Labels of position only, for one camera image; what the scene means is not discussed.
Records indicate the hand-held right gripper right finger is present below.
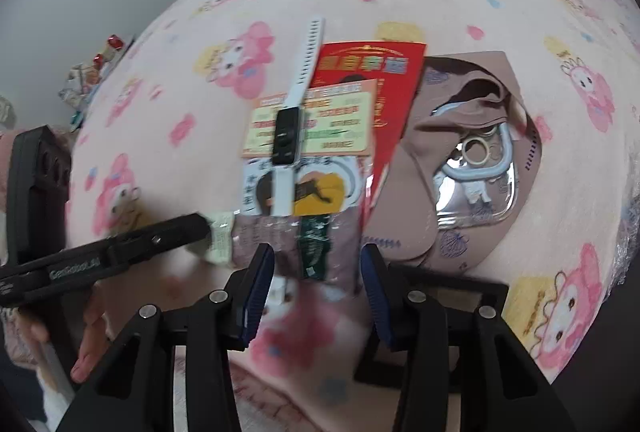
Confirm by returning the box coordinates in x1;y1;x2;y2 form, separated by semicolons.
361;243;596;432

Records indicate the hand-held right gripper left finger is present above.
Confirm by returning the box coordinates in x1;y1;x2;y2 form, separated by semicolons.
45;243;276;432

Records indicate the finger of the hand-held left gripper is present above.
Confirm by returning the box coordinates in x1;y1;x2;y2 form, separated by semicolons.
0;212;212;309

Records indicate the small pale candy packet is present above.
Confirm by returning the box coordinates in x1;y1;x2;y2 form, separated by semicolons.
197;211;236;269

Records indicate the clear window snack packet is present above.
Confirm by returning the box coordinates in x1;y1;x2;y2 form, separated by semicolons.
234;154;372;299

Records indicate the black frame display box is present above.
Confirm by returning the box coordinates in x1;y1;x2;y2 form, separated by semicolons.
352;262;510;395

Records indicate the orange green leaflet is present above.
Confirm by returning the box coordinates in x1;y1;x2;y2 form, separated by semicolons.
241;79;379;159

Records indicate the red envelope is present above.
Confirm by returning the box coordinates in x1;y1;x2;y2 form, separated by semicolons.
306;41;429;225

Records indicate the white smart band watch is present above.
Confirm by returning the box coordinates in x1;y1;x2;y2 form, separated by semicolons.
270;16;327;217

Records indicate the person's left hand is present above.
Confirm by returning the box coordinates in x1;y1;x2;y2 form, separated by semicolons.
70;289;114;384

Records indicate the pink fuzzy pajamas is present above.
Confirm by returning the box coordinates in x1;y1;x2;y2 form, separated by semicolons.
227;357;396;419

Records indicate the shelf with toys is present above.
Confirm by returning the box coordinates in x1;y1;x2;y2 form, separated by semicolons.
57;32;137;133

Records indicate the clear plastic wrap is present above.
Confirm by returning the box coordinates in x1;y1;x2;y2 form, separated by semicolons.
605;207;640;294

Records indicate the beige hair tie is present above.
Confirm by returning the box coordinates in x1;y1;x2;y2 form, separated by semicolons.
461;135;494;166

